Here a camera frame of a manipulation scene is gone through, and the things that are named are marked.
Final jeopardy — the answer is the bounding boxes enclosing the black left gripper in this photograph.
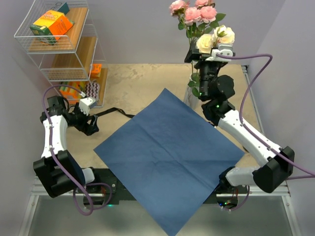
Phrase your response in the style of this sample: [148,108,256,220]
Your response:
[67,103,98,136]

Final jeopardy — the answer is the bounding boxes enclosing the pink rose stem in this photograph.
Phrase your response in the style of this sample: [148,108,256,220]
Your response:
[188,62,201,98]
[168,0,226,77]

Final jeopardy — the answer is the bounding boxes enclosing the black printed ribbon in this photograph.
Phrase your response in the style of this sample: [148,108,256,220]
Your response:
[94,107,135,118]

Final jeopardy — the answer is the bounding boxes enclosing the white rose stem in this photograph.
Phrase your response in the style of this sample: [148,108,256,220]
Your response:
[196,25,235,54]

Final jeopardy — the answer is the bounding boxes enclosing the blue wrapping paper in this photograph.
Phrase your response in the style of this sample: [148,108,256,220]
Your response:
[94,89,244,236]

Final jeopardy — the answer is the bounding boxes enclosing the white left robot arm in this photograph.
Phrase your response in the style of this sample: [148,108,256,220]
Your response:
[33,96,102,198]

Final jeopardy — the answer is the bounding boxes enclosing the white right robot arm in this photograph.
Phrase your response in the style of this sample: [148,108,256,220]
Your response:
[185,39,295,193]

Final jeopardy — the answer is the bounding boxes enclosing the white ribbed ceramic vase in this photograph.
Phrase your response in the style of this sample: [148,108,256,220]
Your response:
[183,85,199,110]

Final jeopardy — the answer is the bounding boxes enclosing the purple zigzag scrubber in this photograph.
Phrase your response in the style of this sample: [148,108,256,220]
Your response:
[85,82,100,100]

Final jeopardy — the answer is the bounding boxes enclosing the orange yellow sponge pack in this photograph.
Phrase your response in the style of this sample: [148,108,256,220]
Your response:
[59,81,86,105]

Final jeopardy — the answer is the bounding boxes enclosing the small orange box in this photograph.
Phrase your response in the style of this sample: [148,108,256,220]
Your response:
[90,63,102,78]

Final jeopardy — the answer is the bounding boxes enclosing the orange green carton box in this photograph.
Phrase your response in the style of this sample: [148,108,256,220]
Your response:
[30,10,74,45]

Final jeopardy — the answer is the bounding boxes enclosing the teal box on shelf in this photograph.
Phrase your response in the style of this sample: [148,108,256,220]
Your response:
[56,2,70,15]

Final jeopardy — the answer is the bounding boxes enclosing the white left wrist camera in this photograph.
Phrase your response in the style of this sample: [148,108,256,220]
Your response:
[78,97,96,116]

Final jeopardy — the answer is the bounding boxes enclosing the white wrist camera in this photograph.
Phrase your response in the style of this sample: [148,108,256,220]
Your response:
[205,44,233,62]
[78,97,96,116]

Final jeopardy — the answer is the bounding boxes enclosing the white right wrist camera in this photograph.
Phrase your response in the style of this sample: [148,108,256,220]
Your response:
[205,44,233,62]

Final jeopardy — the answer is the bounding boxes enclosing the aluminium frame rail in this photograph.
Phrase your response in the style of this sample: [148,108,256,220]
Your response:
[18,64,301,236]

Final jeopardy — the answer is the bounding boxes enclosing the white wire wooden shelf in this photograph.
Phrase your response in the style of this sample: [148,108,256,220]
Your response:
[14,0,108,108]

